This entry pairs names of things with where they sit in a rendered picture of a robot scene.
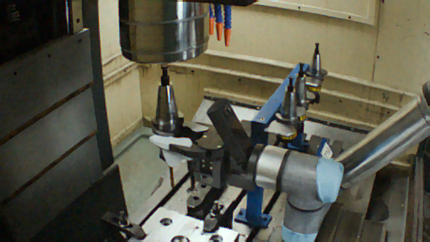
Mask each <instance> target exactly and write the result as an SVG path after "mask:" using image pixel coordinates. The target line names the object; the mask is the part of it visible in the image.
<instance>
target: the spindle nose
mask: <svg viewBox="0 0 430 242"><path fill-rule="evenodd" d="M208 10H209V3H194V2H191V3H186V2H178V1H174V2H170V1H154V0H151V1H146V0H141V1H139V0H133V1H132V0H118V17H119V19H118V21H119V23H118V27H119V32H118V33H119V39H120V41H119V45H120V47H121V48H122V49H121V54H122V55H123V57H124V58H125V59H127V60H128V61H133V62H136V63H139V64H142V63H145V64H156V65H161V64H165V63H173V62H179V61H187V60H190V59H193V58H196V57H198V56H199V55H201V54H203V53H204V52H205V51H206V50H207V48H208V41H209V11H208Z"/></svg>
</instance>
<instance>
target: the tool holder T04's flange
mask: <svg viewBox="0 0 430 242"><path fill-rule="evenodd" d="M178 114H179V118H178V119H177V120H176V121H173V122H169V123H162V122H160V121H158V120H157V119H156V116H155V117H154V116H151V124H152V132H153V133H154V134H156V135H159V136H162V137H171V136H175V135H178V134H179V133H180V130H179V129H184V124H183V123H184V115H183V113H181V112H179V111H178Z"/></svg>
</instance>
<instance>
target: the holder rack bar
mask: <svg viewBox="0 0 430 242"><path fill-rule="evenodd" d="M299 63H300V62H299ZM299 63H298V64H297V65H296V68H295V69H293V70H292V71H291V73H290V74H289V76H294V79H293V81H292V82H293V85H294V83H295V80H296V74H298V70H300V65H299ZM303 63H304V62H303ZM309 67H310V65H309V64H306V63H304V68H303V70H304V71H305V73H304V75H305V76H307V73H306V71H307V69H308V68H309ZM289 76H288V77H289ZM288 77H287V78H286V79H285V80H284V81H283V82H282V83H281V85H280V86H279V88H278V89H277V90H276V91H275V93H274V94H273V95H272V96H271V97H270V99H269V100H268V101H267V102H266V103H265V105H264V107H262V109H261V110H260V111H259V112H258V113H257V114H256V116H255V117H254V118H253V119H252V121H251V130H252V131H255V132H260V133H263V134H266V132H264V130H265V128H266V127H267V126H268V123H269V122H270V121H273V122H274V121H275V120H276V118H275V116H276V114H277V113H278V110H279V109H280V108H281V106H282V103H283V99H284V96H285V93H284V92H285V89H286V88H287V84H289V78H288Z"/></svg>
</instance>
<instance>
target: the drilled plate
mask: <svg viewBox="0 0 430 242"><path fill-rule="evenodd" d="M169 216H170V217H171V219H170V217H169ZM161 219H162V220H161ZM172 219H173V222H174V223H173V222H171V221H172ZM202 223H203V221H201V220H196V219H194V218H189V217H187V216H184V215H181V214H179V213H174V212H172V211H171V210H168V209H165V208H161V207H159V208H158V209H157V211H156V212H155V213H153V214H152V216H151V218H149V219H148V220H147V221H146V223H145V224H144V225H142V226H141V227H142V228H143V230H144V232H145V233H146V232H147V233H146V234H148V233H149V235H148V236H146V235H145V237H144V238H143V239H136V238H134V237H132V238H131V239H130V240H128V242H190V241H191V242H193V241H194V242H207V241H208V240H211V241H212V242H239V232H237V231H232V230H229V229H225V228H223V227H217V228H216V229H215V230H214V232H213V233H214V234H212V236H211V233H208V232H205V233H206V234H210V235H209V236H208V239H207V235H205V234H202V235H200V233H202V232H203V230H202V229H203V225H202ZM172 225H174V226H172ZM161 226H162V227H161ZM164 226H165V227H164ZM169 226H170V227H169ZM192 226H193V227H192ZM199 226H200V227H201V228H199ZM163 227H164V228H163ZM194 227H196V228H195V229H196V230H197V231H196V230H195V229H194ZM191 228H192V229H191ZM173 230H174V231H173ZM199 230H200V231H201V232H199ZM216 230H217V232H218V233H217V232H216ZM191 231H193V232H191ZM194 232H195V233H194ZM215 233H216V234H215ZM185 234H187V235H188V236H185ZM218 234H219V235H220V236H219V235H218ZM177 235H178V236H177ZM209 237H210V238H209ZM146 238H147V239H146ZM189 238H190V239H189ZM199 240H200V241H199Z"/></svg>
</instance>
